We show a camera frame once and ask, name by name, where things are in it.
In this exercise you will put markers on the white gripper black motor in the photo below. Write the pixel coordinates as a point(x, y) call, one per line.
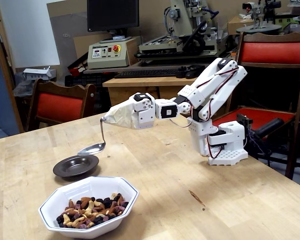
point(143, 117)

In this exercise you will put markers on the beige masking tape wrap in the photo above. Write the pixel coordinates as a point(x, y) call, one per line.
point(120, 113)

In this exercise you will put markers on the bent metal spoon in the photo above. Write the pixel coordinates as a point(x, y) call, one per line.
point(92, 149)

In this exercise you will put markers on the mixed nuts and dried fruit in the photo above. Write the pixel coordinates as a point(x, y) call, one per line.
point(90, 212)

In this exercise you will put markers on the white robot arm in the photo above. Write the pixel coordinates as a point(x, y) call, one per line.
point(225, 82)

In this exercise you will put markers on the light wooden desk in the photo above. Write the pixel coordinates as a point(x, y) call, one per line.
point(135, 82)

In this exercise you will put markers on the black keyboard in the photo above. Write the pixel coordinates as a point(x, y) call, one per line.
point(145, 73)

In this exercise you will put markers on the dark wooden workbench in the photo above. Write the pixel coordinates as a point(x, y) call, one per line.
point(102, 70)

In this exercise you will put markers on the beige control box red button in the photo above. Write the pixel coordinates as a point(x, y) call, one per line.
point(107, 58)

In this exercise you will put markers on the black plastic crate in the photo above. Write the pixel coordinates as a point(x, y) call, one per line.
point(77, 80)

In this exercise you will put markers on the white octagonal bowl blue rim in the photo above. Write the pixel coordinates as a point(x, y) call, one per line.
point(95, 183)

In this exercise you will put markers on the small dark brown plate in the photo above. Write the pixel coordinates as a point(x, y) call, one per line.
point(75, 166)

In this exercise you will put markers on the red black case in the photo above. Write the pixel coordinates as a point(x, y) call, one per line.
point(76, 71)

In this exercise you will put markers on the low wooden chair red cushion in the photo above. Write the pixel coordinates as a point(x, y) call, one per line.
point(52, 107)

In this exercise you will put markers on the brown cardboard sheet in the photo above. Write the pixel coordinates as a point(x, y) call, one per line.
point(81, 47)

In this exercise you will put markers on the black circuit board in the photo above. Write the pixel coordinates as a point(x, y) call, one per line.
point(245, 121)

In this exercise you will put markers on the black computer monitor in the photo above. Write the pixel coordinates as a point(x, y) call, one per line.
point(112, 15)

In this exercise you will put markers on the beige milling machine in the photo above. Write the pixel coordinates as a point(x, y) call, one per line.
point(187, 17)

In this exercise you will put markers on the large grey cardboard sheet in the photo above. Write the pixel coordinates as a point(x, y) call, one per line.
point(65, 45)

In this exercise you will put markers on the small white paper box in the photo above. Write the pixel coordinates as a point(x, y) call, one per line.
point(37, 73)

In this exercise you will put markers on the black cylinder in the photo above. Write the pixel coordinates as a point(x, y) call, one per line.
point(270, 127)

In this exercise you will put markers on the grey plastic bag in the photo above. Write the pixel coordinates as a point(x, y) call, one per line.
point(22, 88)

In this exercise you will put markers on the brown cardboard box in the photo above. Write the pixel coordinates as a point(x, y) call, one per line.
point(233, 26)

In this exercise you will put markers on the tall wooden chair red cushion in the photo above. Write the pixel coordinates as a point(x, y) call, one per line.
point(272, 52)

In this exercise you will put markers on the dark round platter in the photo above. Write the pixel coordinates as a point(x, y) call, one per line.
point(258, 29)

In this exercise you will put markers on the blue door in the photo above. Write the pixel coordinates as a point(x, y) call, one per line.
point(0, 100)

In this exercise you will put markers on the small metal apparatus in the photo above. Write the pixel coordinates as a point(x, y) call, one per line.
point(256, 12)

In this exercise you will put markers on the green box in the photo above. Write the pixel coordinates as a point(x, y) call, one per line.
point(288, 21)

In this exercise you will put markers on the wooden door frame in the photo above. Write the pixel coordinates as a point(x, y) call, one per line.
point(10, 80)

